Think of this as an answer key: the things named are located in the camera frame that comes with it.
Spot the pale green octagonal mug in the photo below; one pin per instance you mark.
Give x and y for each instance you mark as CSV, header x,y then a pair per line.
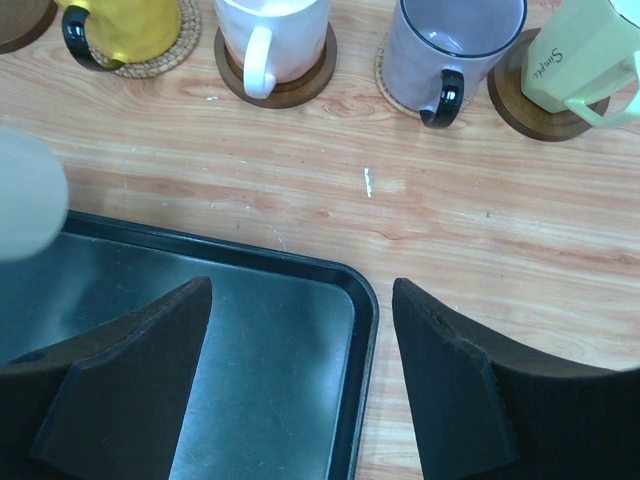
x,y
614,61

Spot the black plastic tray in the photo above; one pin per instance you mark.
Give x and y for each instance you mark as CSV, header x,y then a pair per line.
x,y
281,384

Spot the pink mug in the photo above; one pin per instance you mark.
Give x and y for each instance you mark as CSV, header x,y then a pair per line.
x,y
273,41

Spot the cream yellow mug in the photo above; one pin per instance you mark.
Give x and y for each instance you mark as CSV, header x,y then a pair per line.
x,y
34,195

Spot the purple mug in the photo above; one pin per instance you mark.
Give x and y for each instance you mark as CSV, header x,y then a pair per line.
x,y
472,29

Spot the brown wooden coaster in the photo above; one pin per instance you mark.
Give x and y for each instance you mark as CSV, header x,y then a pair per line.
x,y
530,120
24,21
284,95

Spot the woven rattan coaster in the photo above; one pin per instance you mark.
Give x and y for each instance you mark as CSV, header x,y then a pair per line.
x,y
423,82
191,25

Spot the yellow glass mug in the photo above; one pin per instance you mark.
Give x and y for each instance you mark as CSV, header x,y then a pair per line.
x,y
106,35

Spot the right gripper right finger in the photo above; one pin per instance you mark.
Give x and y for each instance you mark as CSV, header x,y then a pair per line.
x,y
485,406

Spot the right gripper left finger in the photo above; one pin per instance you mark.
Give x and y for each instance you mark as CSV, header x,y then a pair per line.
x,y
108,403

